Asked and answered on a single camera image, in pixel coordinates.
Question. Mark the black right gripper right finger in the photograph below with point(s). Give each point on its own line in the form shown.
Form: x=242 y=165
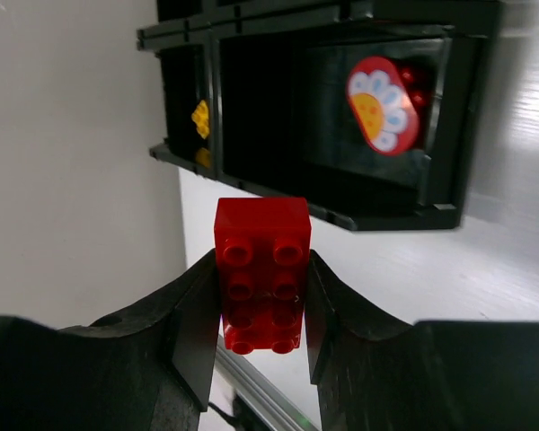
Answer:
x=373 y=371

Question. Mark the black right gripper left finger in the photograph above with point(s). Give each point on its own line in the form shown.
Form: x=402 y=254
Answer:
x=148 y=366

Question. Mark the red long lego brick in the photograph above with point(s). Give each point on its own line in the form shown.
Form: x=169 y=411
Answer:
x=262 y=253

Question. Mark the red flower print lego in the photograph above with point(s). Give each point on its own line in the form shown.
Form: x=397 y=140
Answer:
x=390 y=100

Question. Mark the yellow oval lego brick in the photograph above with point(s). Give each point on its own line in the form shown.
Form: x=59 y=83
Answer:
x=203 y=157

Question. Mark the yellow smiley face lego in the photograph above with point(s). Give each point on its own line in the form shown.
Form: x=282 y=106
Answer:
x=200 y=117

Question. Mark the black four-compartment sorting tray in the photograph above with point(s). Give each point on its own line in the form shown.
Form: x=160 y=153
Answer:
x=274 y=74

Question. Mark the aluminium rail frame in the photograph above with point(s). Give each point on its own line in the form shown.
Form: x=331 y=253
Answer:
x=260 y=395

